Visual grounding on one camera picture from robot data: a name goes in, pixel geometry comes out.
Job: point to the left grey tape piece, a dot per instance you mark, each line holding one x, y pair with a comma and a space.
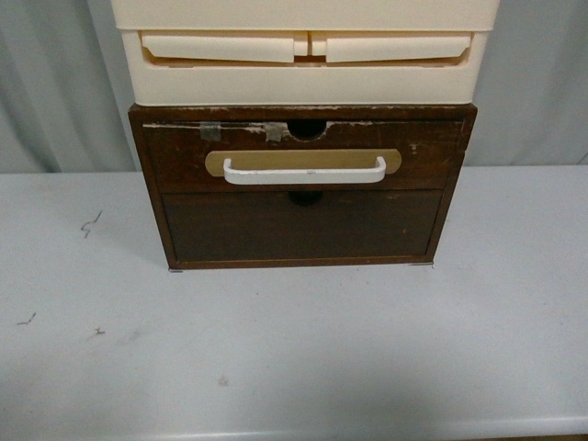
210, 130

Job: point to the cream plastic drawer organizer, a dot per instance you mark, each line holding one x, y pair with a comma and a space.
308, 80

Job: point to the right cream plastic drawer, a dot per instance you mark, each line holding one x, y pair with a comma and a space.
337, 47

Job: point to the grey tape piece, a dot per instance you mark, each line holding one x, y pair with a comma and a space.
275, 131
210, 130

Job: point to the cream plastic drawer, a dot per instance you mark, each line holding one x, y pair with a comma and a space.
337, 47
227, 46

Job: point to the lower wooden drawer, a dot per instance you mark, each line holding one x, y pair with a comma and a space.
242, 228

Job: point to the white drawer handle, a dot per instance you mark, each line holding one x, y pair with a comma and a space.
305, 176

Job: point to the dark brown wooden drawer cabinet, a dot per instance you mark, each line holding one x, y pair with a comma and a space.
141, 115

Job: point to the right grey tape piece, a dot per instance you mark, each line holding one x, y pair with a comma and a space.
275, 131

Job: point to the upper wooden drawer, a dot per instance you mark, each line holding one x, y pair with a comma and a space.
429, 149

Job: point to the wooden drawer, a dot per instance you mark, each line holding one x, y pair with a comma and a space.
242, 228
429, 149

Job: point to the tan wooden handle backplate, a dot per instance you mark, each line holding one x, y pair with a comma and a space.
302, 159

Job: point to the left cream plastic drawer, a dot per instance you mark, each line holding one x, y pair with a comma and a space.
227, 46

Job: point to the grey curtain backdrop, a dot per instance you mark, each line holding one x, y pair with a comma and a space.
66, 91

